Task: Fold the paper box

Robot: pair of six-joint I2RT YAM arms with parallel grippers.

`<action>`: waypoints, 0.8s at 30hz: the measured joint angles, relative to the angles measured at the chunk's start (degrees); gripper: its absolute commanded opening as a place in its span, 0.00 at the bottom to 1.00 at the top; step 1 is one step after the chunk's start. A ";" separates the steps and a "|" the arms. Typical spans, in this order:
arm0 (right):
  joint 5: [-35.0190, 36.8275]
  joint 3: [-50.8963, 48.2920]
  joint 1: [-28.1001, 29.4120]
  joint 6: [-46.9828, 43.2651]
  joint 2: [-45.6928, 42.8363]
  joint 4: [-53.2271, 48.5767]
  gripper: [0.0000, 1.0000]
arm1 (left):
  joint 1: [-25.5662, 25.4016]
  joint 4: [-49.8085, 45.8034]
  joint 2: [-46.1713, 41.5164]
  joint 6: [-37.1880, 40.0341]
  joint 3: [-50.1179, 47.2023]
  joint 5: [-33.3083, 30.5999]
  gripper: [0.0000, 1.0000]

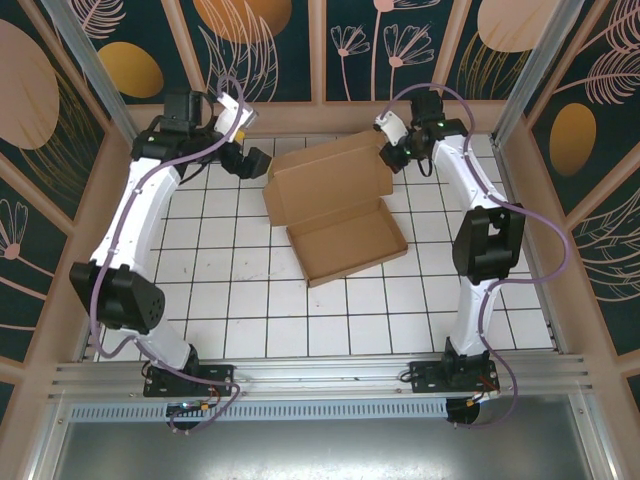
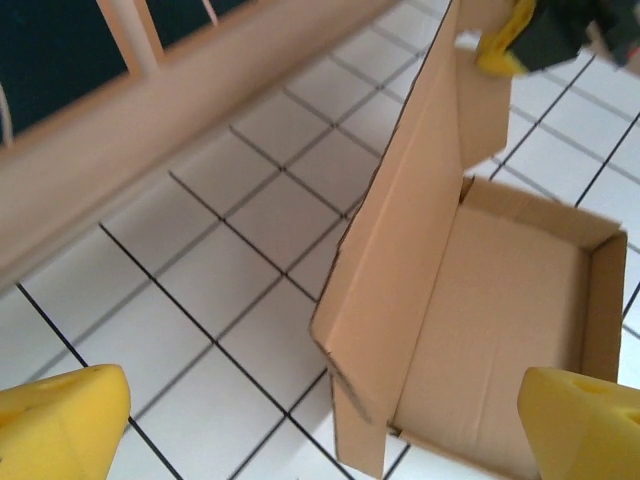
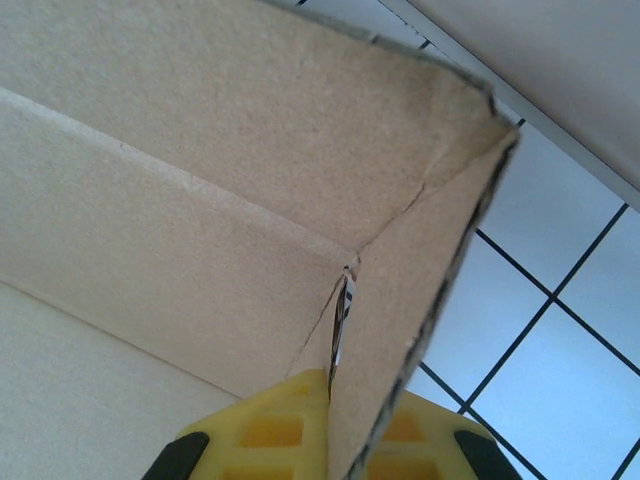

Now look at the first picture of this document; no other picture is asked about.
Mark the brown cardboard mailer box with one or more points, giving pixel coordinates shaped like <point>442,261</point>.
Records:
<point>345,240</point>

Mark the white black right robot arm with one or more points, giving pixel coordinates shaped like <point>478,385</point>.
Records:
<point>460,170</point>

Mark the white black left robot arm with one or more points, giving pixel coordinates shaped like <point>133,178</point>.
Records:
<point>145,200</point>

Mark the dark panel with orange oval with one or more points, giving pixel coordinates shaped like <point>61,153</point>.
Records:
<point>130,70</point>

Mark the dark panel with pink oval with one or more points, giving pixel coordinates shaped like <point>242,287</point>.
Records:
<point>480,65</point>

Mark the dark panel with orange circle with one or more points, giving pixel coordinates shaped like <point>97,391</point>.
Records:
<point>295,60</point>

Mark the dark panel with pink flowers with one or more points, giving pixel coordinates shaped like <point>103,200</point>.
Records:
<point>400,15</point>

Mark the dark panel with large pink disc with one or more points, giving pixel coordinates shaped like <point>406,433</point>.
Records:
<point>50,150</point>

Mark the dark panel with feather and oval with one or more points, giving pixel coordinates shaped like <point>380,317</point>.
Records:
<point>600,125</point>

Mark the dark panel with small flower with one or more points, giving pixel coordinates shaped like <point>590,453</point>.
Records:
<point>25,280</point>

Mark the dark panel with pink fern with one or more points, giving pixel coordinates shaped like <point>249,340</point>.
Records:
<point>615,280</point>

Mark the grey metal sheet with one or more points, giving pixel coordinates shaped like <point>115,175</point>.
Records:
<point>320,450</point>

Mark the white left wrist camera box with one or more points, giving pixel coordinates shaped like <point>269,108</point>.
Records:
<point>232,117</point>

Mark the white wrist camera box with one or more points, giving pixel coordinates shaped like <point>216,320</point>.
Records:
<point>232,117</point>
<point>392,127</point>

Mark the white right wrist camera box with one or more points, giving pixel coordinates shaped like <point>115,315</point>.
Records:
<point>392,127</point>

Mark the aluminium frame post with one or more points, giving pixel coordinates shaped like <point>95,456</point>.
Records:
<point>100,75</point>
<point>530,75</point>

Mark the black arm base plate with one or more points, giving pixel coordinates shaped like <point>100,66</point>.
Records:
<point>220,375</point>
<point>425,380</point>

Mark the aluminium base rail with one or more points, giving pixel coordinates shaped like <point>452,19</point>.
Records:
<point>320,372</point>

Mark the aluminium side rail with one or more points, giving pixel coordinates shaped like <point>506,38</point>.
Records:
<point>556,332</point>
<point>86,350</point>

